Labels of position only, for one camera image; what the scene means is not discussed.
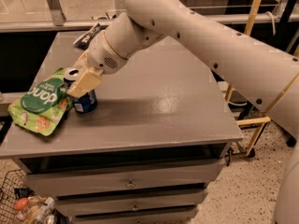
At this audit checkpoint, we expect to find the blue pepsi can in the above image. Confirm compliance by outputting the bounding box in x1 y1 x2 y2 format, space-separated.
64 68 97 113

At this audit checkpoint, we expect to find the wooden frame stand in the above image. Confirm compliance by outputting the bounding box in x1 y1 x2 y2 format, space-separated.
236 0 299 158

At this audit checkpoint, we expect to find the metal railing frame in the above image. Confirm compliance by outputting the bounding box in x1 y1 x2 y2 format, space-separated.
0 0 299 34

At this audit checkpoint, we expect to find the green rice chip bag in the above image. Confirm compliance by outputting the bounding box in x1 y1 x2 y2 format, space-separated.
7 68 72 136

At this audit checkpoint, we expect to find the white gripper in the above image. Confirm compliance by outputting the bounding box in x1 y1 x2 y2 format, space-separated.
66 32 127 98

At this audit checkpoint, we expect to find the grey drawer cabinet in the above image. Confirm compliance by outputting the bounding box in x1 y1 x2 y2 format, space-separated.
1 38 242 224

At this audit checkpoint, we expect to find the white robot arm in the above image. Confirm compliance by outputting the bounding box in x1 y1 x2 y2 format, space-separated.
68 0 299 140

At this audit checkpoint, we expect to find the wire basket with snacks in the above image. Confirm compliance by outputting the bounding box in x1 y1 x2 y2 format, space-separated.
0 170 72 224

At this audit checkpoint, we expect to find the dark blue chip bag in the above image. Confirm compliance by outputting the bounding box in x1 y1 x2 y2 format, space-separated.
73 23 101 50

